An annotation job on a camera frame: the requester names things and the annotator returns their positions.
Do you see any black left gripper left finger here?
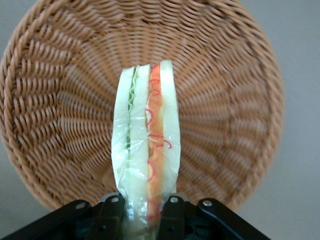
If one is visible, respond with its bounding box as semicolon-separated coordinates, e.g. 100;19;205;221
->
0;193;126;240

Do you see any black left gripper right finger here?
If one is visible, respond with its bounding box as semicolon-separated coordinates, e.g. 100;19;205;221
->
155;192;272;240

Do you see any plastic sandwich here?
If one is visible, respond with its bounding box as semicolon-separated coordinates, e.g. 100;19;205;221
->
111;59;181;240

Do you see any large round brown wicker basket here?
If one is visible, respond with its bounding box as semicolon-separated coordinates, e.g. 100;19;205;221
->
0;0;286;211

